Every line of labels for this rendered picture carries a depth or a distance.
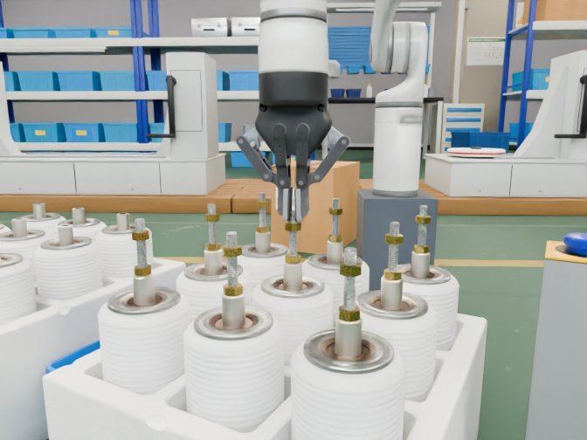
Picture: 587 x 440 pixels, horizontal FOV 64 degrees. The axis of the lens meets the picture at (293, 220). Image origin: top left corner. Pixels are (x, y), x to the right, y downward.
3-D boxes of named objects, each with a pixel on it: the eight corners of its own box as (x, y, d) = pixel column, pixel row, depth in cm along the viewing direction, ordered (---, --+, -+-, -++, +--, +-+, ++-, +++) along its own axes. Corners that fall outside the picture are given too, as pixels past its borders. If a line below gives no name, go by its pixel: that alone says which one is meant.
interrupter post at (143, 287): (128, 306, 50) (126, 277, 49) (141, 299, 52) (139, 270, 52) (148, 309, 50) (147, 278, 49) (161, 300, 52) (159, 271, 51)
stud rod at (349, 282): (355, 338, 39) (357, 250, 37) (342, 338, 39) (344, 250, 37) (353, 333, 40) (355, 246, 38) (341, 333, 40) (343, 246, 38)
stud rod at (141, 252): (139, 286, 51) (134, 218, 49) (148, 285, 51) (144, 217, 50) (139, 290, 50) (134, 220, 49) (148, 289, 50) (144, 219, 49)
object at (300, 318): (344, 418, 60) (348, 283, 57) (303, 461, 53) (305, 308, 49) (283, 394, 66) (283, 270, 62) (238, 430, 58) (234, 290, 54)
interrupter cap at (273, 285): (336, 286, 57) (336, 280, 56) (301, 305, 50) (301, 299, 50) (285, 275, 61) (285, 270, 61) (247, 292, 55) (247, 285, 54)
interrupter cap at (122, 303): (92, 313, 48) (91, 307, 48) (134, 289, 55) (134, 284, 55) (157, 321, 46) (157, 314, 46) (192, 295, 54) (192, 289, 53)
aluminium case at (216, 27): (202, 44, 526) (201, 26, 522) (235, 44, 523) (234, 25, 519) (190, 37, 484) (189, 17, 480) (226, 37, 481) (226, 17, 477)
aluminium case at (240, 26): (236, 44, 522) (235, 25, 519) (269, 44, 523) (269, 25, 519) (231, 37, 481) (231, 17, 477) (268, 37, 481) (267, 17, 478)
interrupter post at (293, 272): (307, 288, 56) (307, 261, 55) (295, 293, 54) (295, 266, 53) (290, 284, 57) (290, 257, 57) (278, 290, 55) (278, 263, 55)
